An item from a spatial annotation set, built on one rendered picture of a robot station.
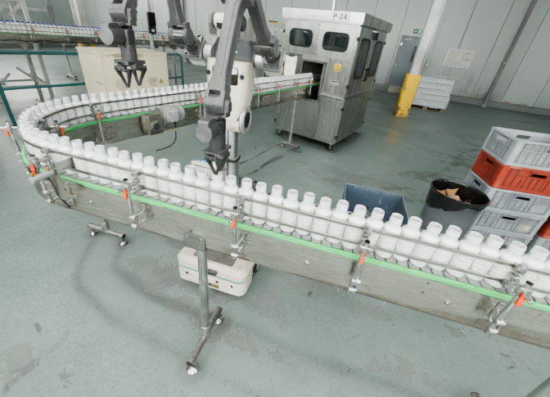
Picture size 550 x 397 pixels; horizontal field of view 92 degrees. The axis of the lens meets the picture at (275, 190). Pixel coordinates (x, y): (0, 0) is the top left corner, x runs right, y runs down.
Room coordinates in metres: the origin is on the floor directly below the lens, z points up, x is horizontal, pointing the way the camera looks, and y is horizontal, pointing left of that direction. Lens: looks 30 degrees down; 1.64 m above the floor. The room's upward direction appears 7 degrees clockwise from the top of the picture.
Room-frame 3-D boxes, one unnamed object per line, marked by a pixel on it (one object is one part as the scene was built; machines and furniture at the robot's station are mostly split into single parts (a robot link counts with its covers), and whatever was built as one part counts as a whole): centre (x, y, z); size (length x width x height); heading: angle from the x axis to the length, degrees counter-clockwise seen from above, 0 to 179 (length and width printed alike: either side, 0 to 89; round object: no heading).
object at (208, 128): (0.85, 0.23, 1.38); 0.12 x 0.09 x 0.12; 168
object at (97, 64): (4.54, 2.60, 0.59); 1.10 x 0.62 x 1.18; 149
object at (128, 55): (1.13, 0.63, 1.51); 0.10 x 0.07 x 0.07; 168
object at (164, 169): (0.94, 0.45, 1.08); 0.06 x 0.06 x 0.17
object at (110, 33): (1.09, 0.64, 1.60); 0.12 x 0.09 x 0.12; 169
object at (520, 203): (2.33, -2.22, 0.55); 0.61 x 0.41 x 0.22; 84
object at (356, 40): (5.29, -0.75, 1.00); 1.60 x 1.30 x 2.00; 149
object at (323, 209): (0.79, -0.18, 1.08); 0.06 x 0.06 x 0.17
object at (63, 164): (0.96, 0.94, 0.96); 0.23 x 0.10 x 0.27; 167
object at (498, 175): (2.34, -2.23, 0.78); 0.61 x 0.41 x 0.22; 84
